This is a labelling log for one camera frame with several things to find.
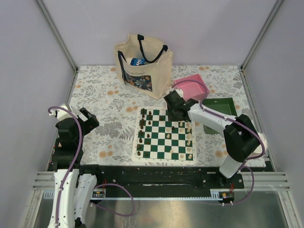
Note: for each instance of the green white chess board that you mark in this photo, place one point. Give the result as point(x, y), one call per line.
point(159, 136)

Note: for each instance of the floral table cloth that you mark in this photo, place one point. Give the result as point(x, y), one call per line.
point(115, 105)

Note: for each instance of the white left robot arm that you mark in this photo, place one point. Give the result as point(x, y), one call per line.
point(73, 185)

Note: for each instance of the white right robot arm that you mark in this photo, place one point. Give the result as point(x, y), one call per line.
point(242, 141)

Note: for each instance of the green plastic box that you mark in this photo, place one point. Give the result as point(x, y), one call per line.
point(223, 105)

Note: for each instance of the blue white bottle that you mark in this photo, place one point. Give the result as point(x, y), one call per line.
point(137, 62)

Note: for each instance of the pink plastic box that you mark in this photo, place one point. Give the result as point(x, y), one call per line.
point(192, 87)

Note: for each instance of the white toilet paper roll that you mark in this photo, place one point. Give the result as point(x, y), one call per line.
point(258, 151)

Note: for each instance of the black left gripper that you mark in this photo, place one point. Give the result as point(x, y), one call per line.
point(90, 124)

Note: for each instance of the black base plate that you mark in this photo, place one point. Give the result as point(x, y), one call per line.
point(161, 181)

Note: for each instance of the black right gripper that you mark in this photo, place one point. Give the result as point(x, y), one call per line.
point(172, 118)

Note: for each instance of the beige canvas tote bag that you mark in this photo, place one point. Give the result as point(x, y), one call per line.
point(154, 77)

